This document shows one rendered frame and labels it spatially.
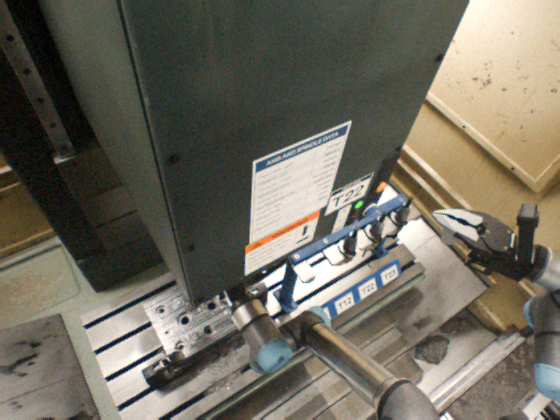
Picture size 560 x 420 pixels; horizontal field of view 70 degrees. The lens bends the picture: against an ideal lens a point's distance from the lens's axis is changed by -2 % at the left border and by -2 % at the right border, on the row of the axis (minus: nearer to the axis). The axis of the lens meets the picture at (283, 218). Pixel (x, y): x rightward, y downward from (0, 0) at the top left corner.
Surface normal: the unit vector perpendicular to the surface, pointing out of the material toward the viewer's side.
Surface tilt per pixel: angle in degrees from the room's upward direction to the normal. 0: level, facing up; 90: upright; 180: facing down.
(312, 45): 90
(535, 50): 90
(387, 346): 8
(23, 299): 0
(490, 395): 0
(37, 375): 24
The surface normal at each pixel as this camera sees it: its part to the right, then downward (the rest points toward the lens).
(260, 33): 0.54, 0.72
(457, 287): -0.25, -0.34
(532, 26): -0.83, 0.41
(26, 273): 0.09, -0.56
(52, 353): 0.42, -0.68
